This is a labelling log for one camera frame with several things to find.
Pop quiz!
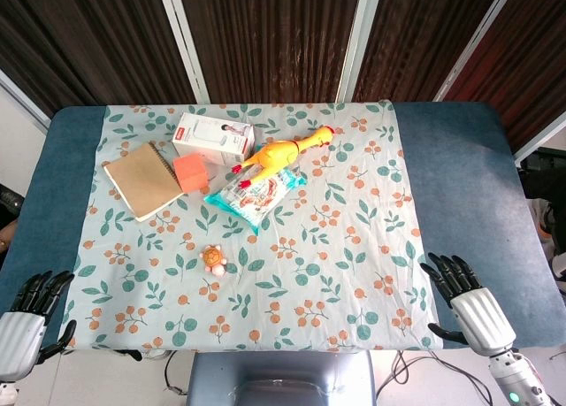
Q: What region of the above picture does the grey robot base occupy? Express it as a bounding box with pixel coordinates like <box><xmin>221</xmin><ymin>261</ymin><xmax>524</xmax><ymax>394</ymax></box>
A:
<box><xmin>184</xmin><ymin>350</ymin><xmax>379</xmax><ymax>406</ymax></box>

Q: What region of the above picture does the white cardboard product box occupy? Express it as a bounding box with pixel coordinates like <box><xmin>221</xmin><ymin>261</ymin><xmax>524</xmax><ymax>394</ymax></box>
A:
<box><xmin>171</xmin><ymin>111</ymin><xmax>256</xmax><ymax>168</ymax></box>

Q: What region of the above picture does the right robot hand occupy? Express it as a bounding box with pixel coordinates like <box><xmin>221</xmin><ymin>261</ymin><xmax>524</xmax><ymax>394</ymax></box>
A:
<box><xmin>419</xmin><ymin>253</ymin><xmax>517</xmax><ymax>359</ymax></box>

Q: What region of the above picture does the wooden folding screen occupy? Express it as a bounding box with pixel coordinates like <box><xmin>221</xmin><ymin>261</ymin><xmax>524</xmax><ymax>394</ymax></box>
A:
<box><xmin>0</xmin><ymin>0</ymin><xmax>566</xmax><ymax>155</ymax></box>

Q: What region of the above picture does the yellow rubber chicken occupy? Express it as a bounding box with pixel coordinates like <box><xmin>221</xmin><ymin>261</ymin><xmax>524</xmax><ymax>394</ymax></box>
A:
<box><xmin>231</xmin><ymin>125</ymin><xmax>336</xmax><ymax>190</ymax></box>

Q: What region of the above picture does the blue padded table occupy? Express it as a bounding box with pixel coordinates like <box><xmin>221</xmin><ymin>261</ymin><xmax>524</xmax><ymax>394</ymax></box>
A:
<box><xmin>0</xmin><ymin>101</ymin><xmax>566</xmax><ymax>350</ymax></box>

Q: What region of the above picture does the teal snack packet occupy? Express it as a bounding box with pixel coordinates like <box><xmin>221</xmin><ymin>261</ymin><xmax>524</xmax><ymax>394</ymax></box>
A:
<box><xmin>203</xmin><ymin>166</ymin><xmax>307</xmax><ymax>237</ymax></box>

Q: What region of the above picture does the small orange toy figure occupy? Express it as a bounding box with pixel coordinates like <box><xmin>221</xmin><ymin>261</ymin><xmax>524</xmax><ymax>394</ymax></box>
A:
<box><xmin>198</xmin><ymin>244</ymin><xmax>227</xmax><ymax>278</ymax></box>

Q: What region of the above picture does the black floor cable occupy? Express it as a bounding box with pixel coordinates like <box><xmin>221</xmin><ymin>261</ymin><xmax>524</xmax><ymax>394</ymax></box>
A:
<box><xmin>375</xmin><ymin>350</ymin><xmax>503</xmax><ymax>406</ymax></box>

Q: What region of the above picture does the floral patterned tablecloth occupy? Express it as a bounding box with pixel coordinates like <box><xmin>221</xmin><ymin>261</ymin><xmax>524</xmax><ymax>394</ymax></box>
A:
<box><xmin>57</xmin><ymin>99</ymin><xmax>445</xmax><ymax>353</ymax></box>

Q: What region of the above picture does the orange foam cube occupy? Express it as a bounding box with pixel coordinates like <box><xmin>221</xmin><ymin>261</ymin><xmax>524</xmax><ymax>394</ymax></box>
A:
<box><xmin>172</xmin><ymin>153</ymin><xmax>211</xmax><ymax>193</ymax></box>

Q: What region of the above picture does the brown spiral notebook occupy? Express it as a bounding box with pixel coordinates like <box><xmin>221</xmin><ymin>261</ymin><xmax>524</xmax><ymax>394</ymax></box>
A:
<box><xmin>103</xmin><ymin>142</ymin><xmax>187</xmax><ymax>224</ymax></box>

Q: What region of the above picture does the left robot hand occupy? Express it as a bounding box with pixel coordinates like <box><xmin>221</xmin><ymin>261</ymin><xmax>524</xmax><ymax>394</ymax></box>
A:
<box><xmin>0</xmin><ymin>270</ymin><xmax>78</xmax><ymax>383</ymax></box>

